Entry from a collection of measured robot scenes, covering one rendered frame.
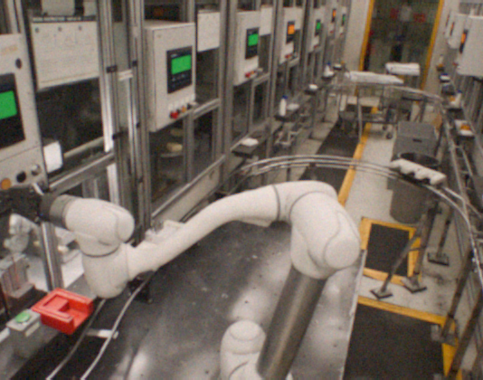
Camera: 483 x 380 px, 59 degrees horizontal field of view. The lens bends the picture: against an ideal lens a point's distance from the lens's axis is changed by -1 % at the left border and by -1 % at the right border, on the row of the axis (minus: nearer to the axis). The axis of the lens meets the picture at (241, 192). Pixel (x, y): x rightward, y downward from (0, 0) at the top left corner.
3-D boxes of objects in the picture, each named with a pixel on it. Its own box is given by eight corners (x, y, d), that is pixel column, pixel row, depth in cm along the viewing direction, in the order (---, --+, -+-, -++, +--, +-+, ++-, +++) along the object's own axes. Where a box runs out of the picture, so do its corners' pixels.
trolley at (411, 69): (412, 126, 731) (426, 68, 689) (378, 121, 741) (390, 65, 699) (406, 113, 805) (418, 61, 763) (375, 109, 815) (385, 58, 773)
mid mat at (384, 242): (421, 290, 319) (421, 289, 318) (347, 272, 335) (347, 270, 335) (420, 229, 404) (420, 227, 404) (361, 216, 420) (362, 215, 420)
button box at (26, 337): (27, 358, 131) (21, 329, 125) (8, 350, 133) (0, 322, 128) (46, 341, 137) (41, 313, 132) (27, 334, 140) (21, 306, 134)
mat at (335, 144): (325, 263, 344) (325, 262, 344) (255, 247, 361) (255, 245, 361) (378, 107, 843) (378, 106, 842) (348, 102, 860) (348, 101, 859)
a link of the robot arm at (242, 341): (257, 353, 161) (261, 308, 151) (271, 393, 145) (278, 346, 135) (215, 359, 157) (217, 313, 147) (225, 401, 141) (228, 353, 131)
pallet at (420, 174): (387, 174, 315) (390, 161, 311) (398, 170, 323) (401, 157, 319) (431, 192, 290) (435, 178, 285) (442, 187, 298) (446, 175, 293)
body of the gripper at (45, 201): (71, 218, 117) (44, 211, 120) (67, 190, 114) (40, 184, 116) (52, 231, 111) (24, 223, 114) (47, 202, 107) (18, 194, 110)
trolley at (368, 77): (338, 137, 652) (348, 72, 610) (333, 126, 702) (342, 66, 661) (396, 140, 650) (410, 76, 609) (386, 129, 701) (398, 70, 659)
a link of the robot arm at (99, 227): (59, 207, 104) (68, 251, 110) (112, 221, 99) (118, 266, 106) (88, 188, 113) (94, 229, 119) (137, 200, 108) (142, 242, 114)
